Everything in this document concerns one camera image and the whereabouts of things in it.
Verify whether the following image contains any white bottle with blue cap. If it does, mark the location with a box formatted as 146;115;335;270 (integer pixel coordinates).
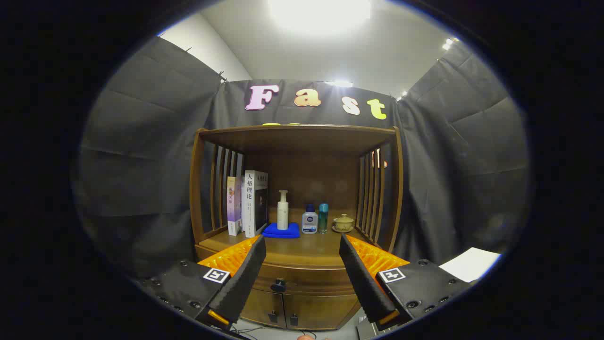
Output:
302;204;319;235

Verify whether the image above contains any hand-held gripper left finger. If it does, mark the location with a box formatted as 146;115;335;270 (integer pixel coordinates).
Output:
137;235;267;331

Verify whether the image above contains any wooden drawer with black knob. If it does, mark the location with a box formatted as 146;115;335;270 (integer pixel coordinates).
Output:
252;261;363;296

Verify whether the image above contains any brown wooden cabinet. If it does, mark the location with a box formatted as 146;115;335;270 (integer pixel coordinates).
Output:
189;124;404;331

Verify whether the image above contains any blue folded cloth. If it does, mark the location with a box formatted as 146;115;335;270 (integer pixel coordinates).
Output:
262;222;301;238

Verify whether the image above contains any white book with portrait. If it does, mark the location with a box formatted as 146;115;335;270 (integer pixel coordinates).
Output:
242;170;268;238

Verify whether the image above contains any purple paperback book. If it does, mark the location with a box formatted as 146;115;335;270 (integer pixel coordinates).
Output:
226;176;243;237

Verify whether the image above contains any cream pump bottle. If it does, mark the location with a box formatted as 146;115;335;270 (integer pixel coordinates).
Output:
277;190;290;230

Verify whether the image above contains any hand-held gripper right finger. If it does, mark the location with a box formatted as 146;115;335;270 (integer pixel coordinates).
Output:
339;234;475;331

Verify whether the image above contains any wooden cabinet door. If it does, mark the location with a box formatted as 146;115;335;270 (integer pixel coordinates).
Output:
241;288;286;329
283;293;361;331

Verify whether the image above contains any wooden countertop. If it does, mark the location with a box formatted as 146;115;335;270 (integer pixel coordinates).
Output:
196;208;392;270

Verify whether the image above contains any white grey side cabinet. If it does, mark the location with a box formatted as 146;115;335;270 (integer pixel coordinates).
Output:
439;247;502;283

